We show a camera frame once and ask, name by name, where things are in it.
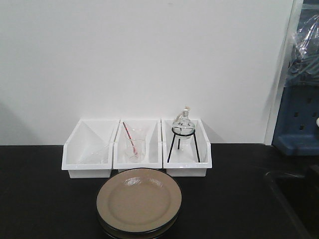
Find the middle white storage bin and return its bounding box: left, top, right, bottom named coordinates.
left=113, top=119, right=162, bottom=172

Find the left white storage bin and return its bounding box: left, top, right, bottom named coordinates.
left=61, top=119, right=120, bottom=179

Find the white storage bin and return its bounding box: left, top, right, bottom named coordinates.
left=113, top=119, right=162, bottom=172
left=61, top=119, right=120, bottom=179
left=161, top=119, right=212, bottom=177

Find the glass funnel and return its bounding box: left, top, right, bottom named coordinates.
left=77, top=144, right=110, bottom=164

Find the red white stirring rod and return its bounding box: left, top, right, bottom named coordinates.
left=122, top=121, right=140, bottom=160

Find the beige round plate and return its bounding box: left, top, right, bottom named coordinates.
left=96, top=168, right=182, bottom=229
left=97, top=213, right=179, bottom=239

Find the clear plastic bag of tubes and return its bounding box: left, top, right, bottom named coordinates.
left=285, top=0, right=319, bottom=87

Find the round glass flask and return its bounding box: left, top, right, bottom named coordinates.
left=172, top=107, right=195, bottom=137

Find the black sink basin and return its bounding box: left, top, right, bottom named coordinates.
left=264, top=165, right=319, bottom=239

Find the glass beaker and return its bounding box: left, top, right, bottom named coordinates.
left=124, top=128, right=145, bottom=163

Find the blue grey pegboard rack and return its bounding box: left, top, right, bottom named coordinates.
left=271, top=0, right=319, bottom=156

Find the right white storage bin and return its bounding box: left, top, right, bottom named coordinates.
left=161, top=119, right=212, bottom=177

